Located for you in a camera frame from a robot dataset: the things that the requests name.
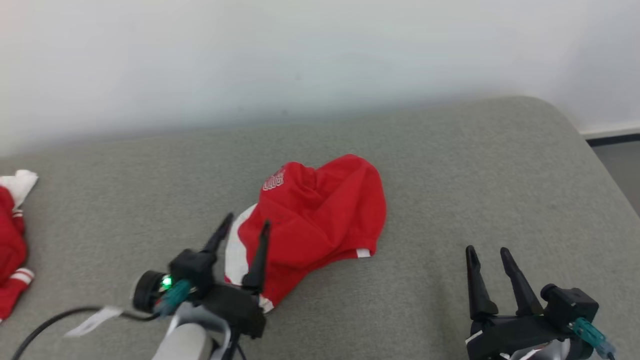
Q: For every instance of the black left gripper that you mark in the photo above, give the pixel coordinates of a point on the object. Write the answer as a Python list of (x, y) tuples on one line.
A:
[(230, 307)]

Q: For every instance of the white wall baseboard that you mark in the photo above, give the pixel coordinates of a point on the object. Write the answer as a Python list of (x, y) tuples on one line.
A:
[(612, 130)]

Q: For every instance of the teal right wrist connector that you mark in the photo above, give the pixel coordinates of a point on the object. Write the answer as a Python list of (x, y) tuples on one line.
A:
[(592, 337)]

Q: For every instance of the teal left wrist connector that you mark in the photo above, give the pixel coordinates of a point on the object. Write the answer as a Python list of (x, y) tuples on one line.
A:
[(175, 295)]

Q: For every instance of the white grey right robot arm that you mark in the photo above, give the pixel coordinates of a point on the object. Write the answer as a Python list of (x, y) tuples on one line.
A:
[(537, 354)]

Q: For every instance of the red basketball jersey white sleeves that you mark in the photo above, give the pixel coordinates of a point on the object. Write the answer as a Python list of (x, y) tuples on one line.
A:
[(320, 215)]

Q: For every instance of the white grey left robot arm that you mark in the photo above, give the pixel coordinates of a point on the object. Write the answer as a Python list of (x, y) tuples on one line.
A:
[(185, 342)]

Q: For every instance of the grey fabric sofa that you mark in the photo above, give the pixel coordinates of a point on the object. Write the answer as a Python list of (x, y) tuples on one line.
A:
[(450, 175)]

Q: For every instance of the pile of red white garments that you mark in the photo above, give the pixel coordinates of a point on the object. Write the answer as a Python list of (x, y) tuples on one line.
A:
[(10, 245)]

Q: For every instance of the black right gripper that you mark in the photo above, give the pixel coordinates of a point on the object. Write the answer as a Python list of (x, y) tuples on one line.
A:
[(520, 332)]

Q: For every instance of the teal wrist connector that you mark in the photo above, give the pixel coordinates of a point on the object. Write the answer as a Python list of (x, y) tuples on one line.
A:
[(175, 295), (592, 337)]

